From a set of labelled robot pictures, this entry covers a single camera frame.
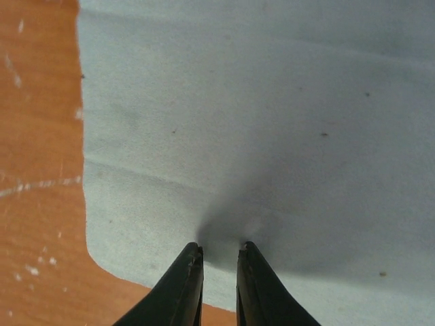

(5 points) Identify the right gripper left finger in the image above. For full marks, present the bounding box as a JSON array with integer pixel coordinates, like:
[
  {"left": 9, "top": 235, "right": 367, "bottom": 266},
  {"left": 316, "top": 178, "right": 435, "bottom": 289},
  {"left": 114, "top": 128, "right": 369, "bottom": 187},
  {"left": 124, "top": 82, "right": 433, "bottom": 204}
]
[{"left": 115, "top": 242, "right": 204, "bottom": 326}]

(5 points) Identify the light blue cloth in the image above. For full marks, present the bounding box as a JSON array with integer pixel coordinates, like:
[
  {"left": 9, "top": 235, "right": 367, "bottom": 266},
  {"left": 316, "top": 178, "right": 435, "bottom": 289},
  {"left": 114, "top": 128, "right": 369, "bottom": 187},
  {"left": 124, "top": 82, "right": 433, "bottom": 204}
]
[{"left": 77, "top": 1, "right": 434, "bottom": 325}]

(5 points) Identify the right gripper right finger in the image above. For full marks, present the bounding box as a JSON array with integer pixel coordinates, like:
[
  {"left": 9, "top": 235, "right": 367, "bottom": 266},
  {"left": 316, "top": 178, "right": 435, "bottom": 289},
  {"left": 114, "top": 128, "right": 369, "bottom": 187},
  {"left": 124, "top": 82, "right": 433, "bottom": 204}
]
[{"left": 237, "top": 241, "right": 320, "bottom": 326}]

